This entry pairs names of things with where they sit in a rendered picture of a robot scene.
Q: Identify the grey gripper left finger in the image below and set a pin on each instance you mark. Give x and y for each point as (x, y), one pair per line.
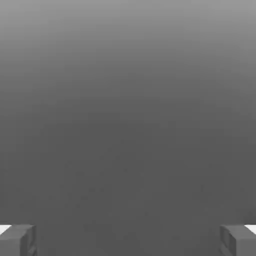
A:
(16, 241)

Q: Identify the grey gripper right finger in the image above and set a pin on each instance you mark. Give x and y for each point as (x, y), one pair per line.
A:
(240, 241)

